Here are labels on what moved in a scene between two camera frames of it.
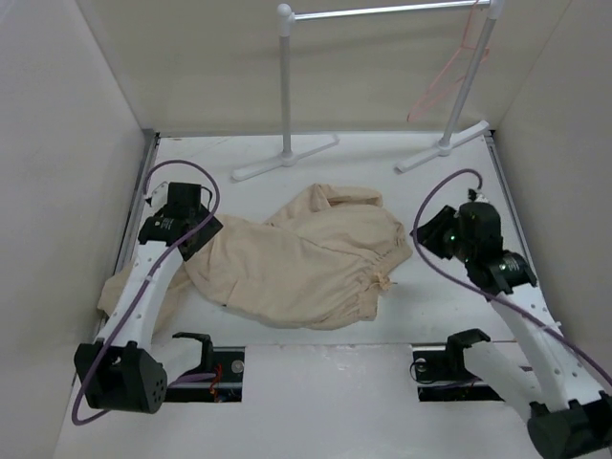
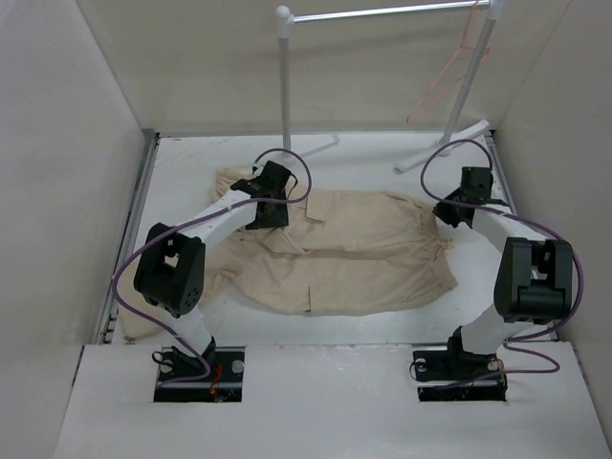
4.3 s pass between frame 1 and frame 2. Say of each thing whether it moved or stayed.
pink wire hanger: stayed
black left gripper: moved
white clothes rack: stayed
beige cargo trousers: moved
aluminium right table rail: stayed
